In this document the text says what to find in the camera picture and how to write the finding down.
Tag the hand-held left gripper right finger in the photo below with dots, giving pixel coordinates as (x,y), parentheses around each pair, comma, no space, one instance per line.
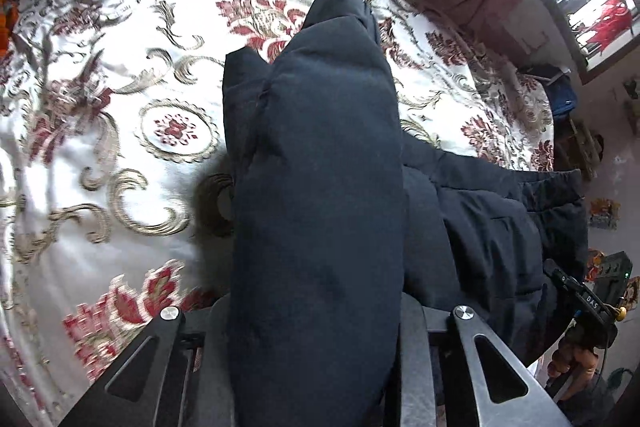
(480,357)

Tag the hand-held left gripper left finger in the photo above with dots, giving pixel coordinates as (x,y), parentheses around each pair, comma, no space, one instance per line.
(150,357)

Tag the dark navy puffer jacket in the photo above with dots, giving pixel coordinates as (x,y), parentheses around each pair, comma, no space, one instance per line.
(320,187)

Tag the person's right hand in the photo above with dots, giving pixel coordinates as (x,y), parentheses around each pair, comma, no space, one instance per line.
(575,372)

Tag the blue bag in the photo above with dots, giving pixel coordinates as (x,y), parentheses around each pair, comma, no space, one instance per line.
(560,92)

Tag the floral bedspread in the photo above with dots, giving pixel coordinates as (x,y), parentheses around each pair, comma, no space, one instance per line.
(115,117)

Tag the colourful wall sticker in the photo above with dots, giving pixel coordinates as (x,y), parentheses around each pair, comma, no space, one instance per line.
(605,213)
(595,264)

